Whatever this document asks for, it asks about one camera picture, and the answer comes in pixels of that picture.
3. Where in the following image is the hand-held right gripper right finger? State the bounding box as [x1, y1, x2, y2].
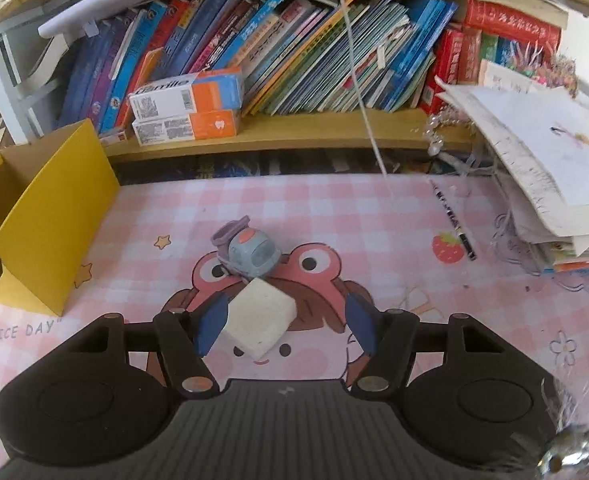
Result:
[343, 294, 513, 401]

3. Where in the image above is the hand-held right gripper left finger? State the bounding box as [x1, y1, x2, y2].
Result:
[82, 294, 230, 398]

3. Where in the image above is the white foam block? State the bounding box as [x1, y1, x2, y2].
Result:
[223, 277, 298, 361]

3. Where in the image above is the yellow cardboard box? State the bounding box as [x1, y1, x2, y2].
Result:
[0, 119, 121, 317]

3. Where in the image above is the grey toy car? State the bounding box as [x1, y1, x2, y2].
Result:
[210, 216, 282, 281]

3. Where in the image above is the pink printed desk mat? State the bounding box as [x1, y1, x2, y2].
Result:
[0, 172, 589, 480]

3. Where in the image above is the black patterned pencil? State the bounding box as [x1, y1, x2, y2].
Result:
[429, 179, 477, 261]

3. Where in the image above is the white and orange toothpaste box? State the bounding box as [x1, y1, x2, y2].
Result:
[127, 66, 245, 121]
[132, 109, 241, 147]

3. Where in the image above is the wooden bookshelf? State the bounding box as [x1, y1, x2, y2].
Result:
[0, 0, 589, 162]

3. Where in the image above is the clear bead ornament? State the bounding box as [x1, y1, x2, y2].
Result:
[422, 112, 475, 158]

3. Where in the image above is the shiny silver object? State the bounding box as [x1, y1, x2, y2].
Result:
[535, 425, 589, 480]

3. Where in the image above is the pile of papers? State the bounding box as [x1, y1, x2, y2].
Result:
[435, 60, 589, 273]

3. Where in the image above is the red hardcover book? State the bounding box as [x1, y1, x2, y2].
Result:
[419, 27, 483, 116]

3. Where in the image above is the row of colourful books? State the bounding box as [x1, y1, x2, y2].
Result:
[57, 0, 460, 133]

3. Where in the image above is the pink glitter ornament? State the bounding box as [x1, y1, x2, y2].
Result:
[505, 45, 581, 97]

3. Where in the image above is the thick red dictionary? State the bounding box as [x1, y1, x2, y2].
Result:
[462, 0, 568, 48]

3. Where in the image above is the white cable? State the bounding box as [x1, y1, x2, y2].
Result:
[337, 0, 395, 196]

